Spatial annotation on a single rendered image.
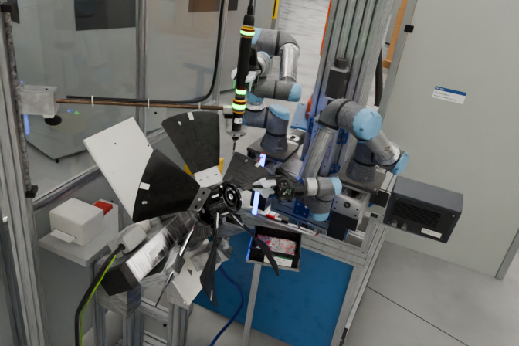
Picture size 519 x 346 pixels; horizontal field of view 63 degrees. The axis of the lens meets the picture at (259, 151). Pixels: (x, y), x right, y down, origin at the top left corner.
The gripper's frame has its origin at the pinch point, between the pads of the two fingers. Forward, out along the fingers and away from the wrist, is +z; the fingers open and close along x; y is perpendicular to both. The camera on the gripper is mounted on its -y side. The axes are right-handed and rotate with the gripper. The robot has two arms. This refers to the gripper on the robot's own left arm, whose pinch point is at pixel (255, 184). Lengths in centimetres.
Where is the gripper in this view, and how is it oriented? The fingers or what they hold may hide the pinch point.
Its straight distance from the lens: 167.3
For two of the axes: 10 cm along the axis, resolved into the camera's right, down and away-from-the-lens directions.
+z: -9.6, 0.1, -2.7
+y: 2.3, 5.5, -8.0
